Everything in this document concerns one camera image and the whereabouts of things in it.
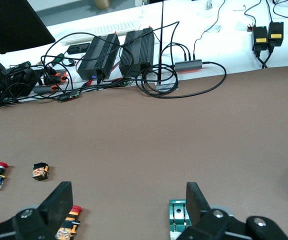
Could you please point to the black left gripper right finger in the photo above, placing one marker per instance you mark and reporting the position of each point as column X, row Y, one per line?
column 196, row 207

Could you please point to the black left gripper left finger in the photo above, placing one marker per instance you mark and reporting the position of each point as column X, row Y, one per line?
column 56, row 205

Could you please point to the green load switch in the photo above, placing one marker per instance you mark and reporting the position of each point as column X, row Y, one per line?
column 177, row 212

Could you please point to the red mushroom button yellow block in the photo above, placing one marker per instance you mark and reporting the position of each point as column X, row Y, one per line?
column 72, row 221

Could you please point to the orange black contact block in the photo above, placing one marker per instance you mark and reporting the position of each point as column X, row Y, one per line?
column 40, row 172

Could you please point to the brown paper table cover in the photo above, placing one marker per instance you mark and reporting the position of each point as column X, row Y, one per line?
column 144, row 140

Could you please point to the white antenna base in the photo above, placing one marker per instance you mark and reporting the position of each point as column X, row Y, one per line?
column 166, row 87

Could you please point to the grey usb hub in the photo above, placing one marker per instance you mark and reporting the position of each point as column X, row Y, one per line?
column 187, row 65

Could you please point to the black ribbed power supply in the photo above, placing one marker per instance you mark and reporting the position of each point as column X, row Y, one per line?
column 99, row 57
column 137, row 50

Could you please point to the flat black device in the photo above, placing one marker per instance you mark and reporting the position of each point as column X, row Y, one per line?
column 78, row 48

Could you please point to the black rod antenna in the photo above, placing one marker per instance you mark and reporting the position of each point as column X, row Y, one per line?
column 161, row 37

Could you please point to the black adapter yellow label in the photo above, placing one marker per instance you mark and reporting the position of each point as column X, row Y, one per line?
column 260, row 37
column 276, row 35

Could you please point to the white keyboard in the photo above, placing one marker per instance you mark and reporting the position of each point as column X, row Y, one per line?
column 109, row 28

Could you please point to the black monitor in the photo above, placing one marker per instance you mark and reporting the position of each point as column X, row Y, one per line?
column 14, row 22

